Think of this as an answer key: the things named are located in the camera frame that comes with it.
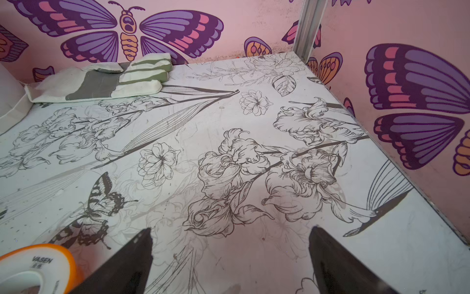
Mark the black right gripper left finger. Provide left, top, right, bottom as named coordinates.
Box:
left=70, top=228, right=153, bottom=294

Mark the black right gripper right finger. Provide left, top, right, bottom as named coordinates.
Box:
left=309, top=226, right=398, bottom=294

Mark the white plant pot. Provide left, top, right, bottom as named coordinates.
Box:
left=0, top=65, right=33, bottom=134

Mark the aluminium frame post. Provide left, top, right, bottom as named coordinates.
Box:
left=293, top=0, right=329, bottom=64

